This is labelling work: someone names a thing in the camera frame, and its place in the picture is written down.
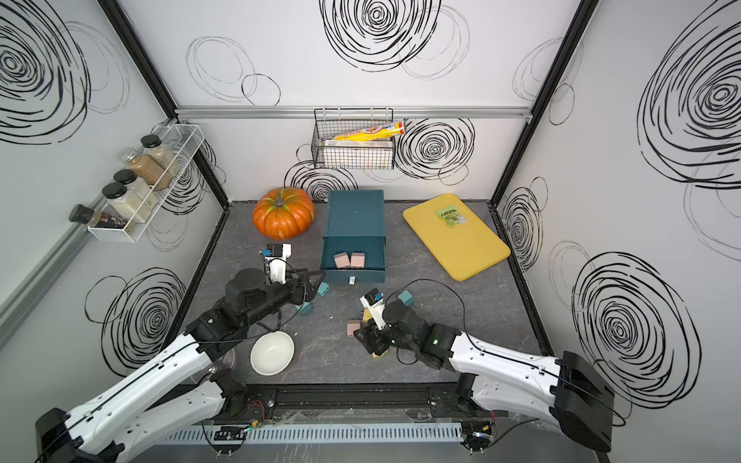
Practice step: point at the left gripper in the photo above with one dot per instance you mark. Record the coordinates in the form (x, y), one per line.
(299, 296)

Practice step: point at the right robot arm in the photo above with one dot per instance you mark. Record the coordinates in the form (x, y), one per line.
(564, 391)

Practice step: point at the black wire basket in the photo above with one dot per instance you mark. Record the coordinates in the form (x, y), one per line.
(370, 155)

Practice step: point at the white spice jar middle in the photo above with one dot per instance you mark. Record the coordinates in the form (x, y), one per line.
(128, 178)

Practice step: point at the spice jar far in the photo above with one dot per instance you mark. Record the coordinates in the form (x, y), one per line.
(160, 153)

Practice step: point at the clear acrylic spice shelf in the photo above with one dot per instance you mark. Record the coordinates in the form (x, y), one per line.
(155, 192)

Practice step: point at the white spice jar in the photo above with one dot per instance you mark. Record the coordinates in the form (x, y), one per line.
(126, 202)
(128, 178)

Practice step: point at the brown spice jar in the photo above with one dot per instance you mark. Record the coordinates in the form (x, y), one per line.
(145, 168)

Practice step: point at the pink plug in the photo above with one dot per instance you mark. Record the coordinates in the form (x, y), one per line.
(342, 260)
(352, 326)
(357, 260)

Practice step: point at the dark spice jar lying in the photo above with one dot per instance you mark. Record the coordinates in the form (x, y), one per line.
(97, 219)

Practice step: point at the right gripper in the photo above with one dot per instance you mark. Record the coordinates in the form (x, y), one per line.
(372, 340)

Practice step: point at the yellow tube package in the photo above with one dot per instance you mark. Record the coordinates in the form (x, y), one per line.
(373, 133)

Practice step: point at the yellow cutting board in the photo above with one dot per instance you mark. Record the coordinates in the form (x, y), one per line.
(456, 236)

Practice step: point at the orange pumpkin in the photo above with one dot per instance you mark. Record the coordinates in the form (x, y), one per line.
(284, 213)

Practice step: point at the white bowl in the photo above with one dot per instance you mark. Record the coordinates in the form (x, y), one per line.
(272, 353)

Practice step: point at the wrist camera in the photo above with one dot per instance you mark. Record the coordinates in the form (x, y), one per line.
(373, 303)
(276, 262)

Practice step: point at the teal drawer cabinet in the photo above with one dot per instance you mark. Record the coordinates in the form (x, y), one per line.
(355, 225)

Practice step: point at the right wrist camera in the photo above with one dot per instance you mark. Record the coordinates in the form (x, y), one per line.
(373, 303)

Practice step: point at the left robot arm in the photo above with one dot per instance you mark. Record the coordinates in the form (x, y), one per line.
(132, 416)

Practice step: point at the white spice jar near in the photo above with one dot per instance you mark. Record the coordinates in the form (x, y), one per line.
(126, 202)

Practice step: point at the grey slotted cable duct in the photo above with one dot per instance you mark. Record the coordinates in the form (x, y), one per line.
(442, 432)

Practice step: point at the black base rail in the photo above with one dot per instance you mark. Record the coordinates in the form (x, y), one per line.
(440, 399)

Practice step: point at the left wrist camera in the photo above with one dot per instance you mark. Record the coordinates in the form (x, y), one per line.
(276, 262)

